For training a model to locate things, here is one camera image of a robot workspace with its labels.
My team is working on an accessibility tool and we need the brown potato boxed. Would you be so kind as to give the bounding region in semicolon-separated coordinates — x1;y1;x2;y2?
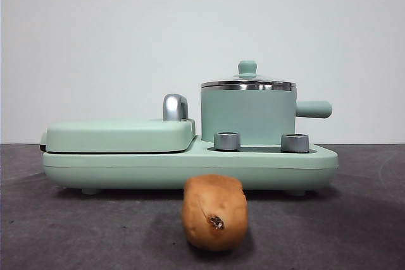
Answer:
181;173;249;249

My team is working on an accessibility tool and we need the silver control knob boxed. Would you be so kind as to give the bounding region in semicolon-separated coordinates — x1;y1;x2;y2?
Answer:
213;132;241;151
280;133;310;153

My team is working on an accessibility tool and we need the mint green hinged grill lid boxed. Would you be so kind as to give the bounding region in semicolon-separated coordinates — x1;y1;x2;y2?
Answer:
39;93;197;154

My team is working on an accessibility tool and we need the mint green pot with handle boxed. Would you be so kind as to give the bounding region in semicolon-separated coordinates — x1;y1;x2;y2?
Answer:
200;87;333;145

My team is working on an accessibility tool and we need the mint green breakfast machine base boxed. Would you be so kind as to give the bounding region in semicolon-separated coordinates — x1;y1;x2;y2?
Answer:
42;133;339;195

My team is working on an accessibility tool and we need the glass pot lid green knob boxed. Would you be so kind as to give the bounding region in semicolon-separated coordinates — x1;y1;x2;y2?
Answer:
201;59;297;91

